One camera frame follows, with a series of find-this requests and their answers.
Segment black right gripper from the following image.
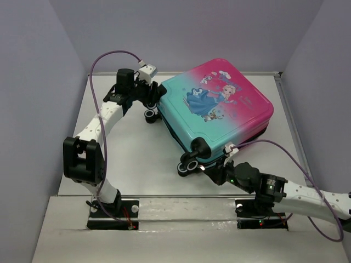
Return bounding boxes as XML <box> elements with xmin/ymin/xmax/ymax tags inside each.
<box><xmin>202</xmin><ymin>155</ymin><xmax>253</xmax><ymax>194</ymax></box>

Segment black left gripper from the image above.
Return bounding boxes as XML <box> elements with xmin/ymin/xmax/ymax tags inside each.
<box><xmin>129</xmin><ymin>75</ymin><xmax>161</xmax><ymax>106</ymax></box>

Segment pink and teal suitcase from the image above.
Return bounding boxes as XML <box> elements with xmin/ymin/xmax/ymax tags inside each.
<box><xmin>144</xmin><ymin>58</ymin><xmax>274</xmax><ymax>177</ymax></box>

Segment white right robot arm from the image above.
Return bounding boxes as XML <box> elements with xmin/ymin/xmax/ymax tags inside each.
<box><xmin>201</xmin><ymin>162</ymin><xmax>350</xmax><ymax>225</ymax></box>

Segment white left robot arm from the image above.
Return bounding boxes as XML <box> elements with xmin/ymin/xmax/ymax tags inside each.
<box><xmin>63</xmin><ymin>64</ymin><xmax>160</xmax><ymax>216</ymax></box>

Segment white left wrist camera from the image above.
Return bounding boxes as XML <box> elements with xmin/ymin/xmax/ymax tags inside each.
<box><xmin>138</xmin><ymin>60</ymin><xmax>158</xmax><ymax>84</ymax></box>

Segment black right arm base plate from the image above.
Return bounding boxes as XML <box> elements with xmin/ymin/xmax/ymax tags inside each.
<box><xmin>235</xmin><ymin>199</ymin><xmax>288</xmax><ymax>230</ymax></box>

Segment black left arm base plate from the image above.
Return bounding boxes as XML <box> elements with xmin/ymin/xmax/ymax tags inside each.
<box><xmin>86</xmin><ymin>198</ymin><xmax>139</xmax><ymax>231</ymax></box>

